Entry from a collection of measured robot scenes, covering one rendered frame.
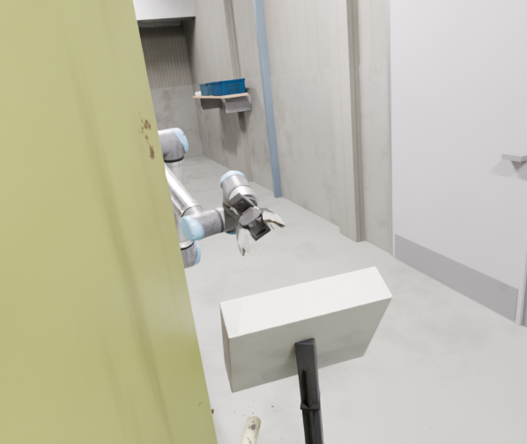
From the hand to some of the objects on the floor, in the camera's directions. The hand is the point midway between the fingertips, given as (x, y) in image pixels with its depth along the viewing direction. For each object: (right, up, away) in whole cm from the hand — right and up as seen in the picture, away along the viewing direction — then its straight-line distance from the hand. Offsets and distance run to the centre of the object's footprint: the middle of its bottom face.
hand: (263, 240), depth 120 cm
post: (+21, -121, +4) cm, 122 cm away
